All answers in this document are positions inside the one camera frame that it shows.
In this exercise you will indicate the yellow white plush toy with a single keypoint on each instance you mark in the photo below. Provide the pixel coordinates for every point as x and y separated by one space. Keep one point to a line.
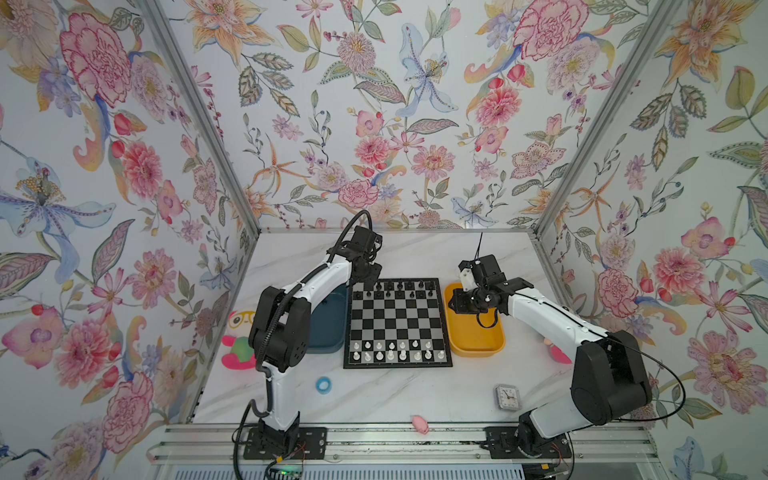
238 354

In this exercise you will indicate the yellow plastic tray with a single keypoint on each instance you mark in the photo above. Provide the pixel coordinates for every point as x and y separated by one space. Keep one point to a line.
466 336

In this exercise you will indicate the pink eraser toy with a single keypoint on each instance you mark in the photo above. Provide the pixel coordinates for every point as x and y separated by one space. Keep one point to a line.
420 425

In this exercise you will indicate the black white chessboard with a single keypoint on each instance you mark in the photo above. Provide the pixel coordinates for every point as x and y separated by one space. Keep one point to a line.
403 318

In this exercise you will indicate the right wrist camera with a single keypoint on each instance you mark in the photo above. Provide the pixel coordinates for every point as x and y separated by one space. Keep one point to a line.
467 279

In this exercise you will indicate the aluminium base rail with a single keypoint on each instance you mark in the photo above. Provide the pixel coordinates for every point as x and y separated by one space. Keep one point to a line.
399 443

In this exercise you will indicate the teal plastic tray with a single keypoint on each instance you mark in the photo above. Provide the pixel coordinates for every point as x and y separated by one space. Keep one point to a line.
328 323

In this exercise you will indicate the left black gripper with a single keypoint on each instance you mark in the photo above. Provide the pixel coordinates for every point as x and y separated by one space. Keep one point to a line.
375 267

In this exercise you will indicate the pink plush doll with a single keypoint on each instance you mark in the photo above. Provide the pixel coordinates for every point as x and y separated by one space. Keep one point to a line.
556 353

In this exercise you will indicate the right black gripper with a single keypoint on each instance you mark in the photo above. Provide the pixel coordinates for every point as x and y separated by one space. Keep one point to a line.
458 301

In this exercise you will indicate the small white clock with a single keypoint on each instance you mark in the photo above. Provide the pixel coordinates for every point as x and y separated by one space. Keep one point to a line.
507 397

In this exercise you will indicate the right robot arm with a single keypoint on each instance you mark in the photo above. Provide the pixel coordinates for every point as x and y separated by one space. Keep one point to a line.
609 378

